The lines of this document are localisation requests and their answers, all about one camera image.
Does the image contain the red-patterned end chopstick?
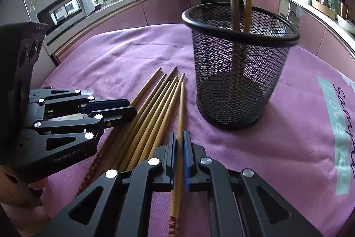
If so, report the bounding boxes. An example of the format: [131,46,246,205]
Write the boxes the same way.
[167,82,186,237]

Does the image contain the cardboard box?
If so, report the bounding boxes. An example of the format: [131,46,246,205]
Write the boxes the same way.
[311,0,337,18]

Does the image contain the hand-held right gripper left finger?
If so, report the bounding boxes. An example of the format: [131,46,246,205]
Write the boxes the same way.
[33,131,178,237]

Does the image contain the bunch of wooden chopsticks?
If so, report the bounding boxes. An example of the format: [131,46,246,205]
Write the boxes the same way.
[75,67,186,199]

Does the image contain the black mesh holder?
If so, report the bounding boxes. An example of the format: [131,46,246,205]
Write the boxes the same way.
[181,3,300,130]

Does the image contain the person's left hand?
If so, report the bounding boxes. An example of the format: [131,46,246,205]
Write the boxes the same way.
[6,180,44,209]

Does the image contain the pink kitchen cabinets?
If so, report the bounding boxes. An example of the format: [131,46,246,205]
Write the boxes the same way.
[41,0,355,60]

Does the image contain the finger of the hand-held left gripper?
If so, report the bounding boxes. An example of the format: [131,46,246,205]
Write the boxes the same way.
[30,88,131,113]
[17,106,138,182]

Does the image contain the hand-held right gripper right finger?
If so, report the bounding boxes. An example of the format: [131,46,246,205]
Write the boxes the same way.
[183,130,325,237]

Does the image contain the purple floral blanket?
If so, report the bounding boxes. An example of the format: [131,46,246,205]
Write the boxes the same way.
[36,23,355,237]

